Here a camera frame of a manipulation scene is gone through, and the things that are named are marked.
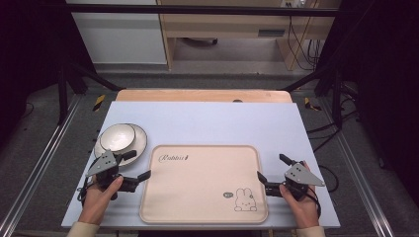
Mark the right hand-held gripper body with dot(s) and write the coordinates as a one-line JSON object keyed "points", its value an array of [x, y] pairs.
{"points": [[298, 175]]}

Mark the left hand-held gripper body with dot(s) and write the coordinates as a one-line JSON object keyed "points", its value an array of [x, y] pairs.
{"points": [[102, 163]]}

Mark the white plate dark rim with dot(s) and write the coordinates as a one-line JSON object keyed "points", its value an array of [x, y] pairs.
{"points": [[140, 143]]}

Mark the white bowl dark rim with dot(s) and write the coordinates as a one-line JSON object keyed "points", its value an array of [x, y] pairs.
{"points": [[117, 137]]}

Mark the beige tray rabbit print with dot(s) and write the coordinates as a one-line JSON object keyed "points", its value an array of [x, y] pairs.
{"points": [[204, 187]]}

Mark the person's right hand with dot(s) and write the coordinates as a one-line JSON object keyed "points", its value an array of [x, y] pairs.
{"points": [[301, 207]]}

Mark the person's left hand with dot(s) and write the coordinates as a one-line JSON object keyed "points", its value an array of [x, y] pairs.
{"points": [[98, 200]]}

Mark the yellow black tape marker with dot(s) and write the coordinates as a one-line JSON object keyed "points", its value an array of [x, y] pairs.
{"points": [[99, 102], [309, 103]]}

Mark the small dark round object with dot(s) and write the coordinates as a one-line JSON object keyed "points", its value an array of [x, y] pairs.
{"points": [[237, 100]]}

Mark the black metal stand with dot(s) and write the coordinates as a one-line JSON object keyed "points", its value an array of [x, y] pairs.
{"points": [[336, 98], [62, 95]]}

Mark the wooden table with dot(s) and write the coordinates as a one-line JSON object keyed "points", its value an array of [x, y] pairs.
{"points": [[197, 95]]}

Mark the white cabinet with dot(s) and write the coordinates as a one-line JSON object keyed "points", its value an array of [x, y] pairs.
{"points": [[122, 36]]}

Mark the black curtain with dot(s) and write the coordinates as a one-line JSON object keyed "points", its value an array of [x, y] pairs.
{"points": [[385, 82], [29, 49]]}

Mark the light wooden desk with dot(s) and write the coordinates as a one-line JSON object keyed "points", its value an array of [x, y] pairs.
{"points": [[224, 24]]}

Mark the white power strip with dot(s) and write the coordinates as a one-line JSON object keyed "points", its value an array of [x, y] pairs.
{"points": [[293, 3]]}

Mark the aluminium floor rail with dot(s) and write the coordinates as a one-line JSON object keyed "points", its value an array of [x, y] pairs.
{"points": [[39, 164], [359, 177]]}

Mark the black horizontal frame bar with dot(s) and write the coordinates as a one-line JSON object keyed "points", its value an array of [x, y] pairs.
{"points": [[197, 10]]}

